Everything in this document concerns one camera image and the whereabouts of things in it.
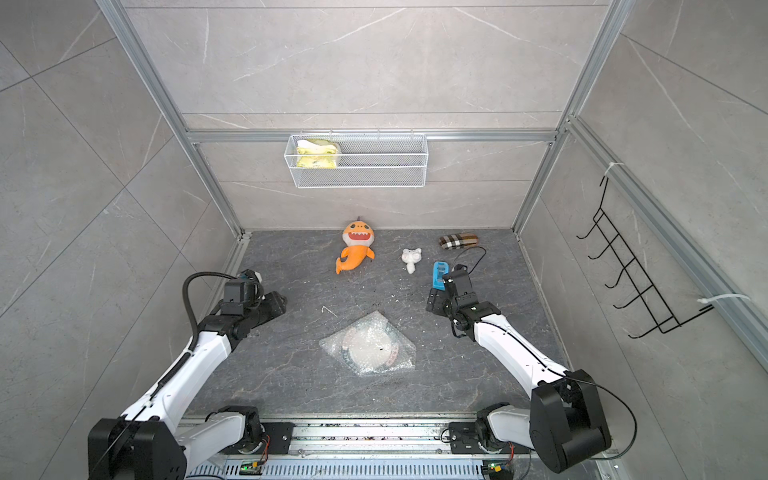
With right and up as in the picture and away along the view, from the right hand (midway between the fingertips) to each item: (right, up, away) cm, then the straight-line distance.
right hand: (442, 299), depth 87 cm
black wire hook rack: (+41, +10, -19) cm, 46 cm away
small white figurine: (-8, +12, +20) cm, 25 cm away
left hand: (-46, +1, -3) cm, 46 cm away
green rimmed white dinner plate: (-22, -14, -2) cm, 26 cm away
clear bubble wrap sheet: (-11, -16, -1) cm, 19 cm away
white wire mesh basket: (-24, +46, +13) cm, 53 cm away
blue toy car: (+2, +9, +17) cm, 19 cm away
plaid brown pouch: (+11, +19, +26) cm, 33 cm away
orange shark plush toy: (-28, +20, +20) cm, 40 cm away
